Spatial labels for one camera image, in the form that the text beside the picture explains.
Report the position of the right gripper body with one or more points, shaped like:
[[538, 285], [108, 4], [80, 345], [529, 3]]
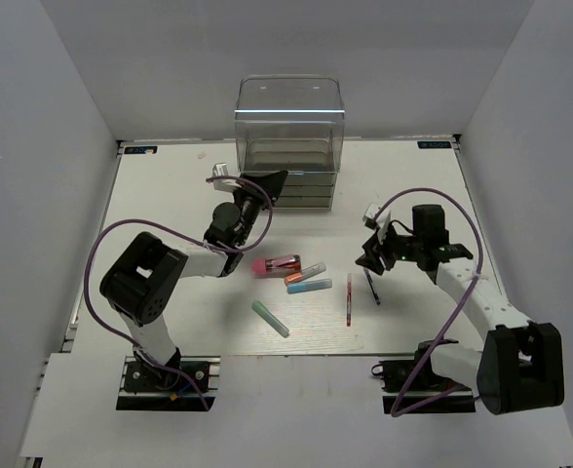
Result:
[[396, 247]]

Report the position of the clear drawer organizer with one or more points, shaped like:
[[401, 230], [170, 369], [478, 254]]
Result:
[[292, 123]]

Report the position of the orange capped highlighter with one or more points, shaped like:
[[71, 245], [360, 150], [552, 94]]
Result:
[[305, 274]]

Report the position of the blue purple pen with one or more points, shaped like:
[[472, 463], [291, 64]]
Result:
[[371, 285]]

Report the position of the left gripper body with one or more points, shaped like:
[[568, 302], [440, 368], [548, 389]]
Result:
[[248, 205]]

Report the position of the red pen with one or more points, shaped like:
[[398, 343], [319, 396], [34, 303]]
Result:
[[349, 289]]

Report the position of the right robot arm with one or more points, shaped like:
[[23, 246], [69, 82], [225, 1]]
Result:
[[520, 366]]

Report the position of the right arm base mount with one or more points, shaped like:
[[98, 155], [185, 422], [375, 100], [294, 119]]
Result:
[[394, 372]]

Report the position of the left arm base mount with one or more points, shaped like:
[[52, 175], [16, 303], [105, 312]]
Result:
[[143, 389]]

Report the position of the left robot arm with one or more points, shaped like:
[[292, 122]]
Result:
[[138, 286]]

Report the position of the green capped highlighter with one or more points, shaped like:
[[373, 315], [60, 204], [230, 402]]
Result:
[[263, 312]]

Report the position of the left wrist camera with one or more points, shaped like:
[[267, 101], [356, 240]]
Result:
[[221, 180]]

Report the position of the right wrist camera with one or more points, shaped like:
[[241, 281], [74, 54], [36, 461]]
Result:
[[378, 220]]

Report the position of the blue capped highlighter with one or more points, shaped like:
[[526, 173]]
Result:
[[309, 286]]

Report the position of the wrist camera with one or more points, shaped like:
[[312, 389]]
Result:
[[378, 220], [221, 180]]

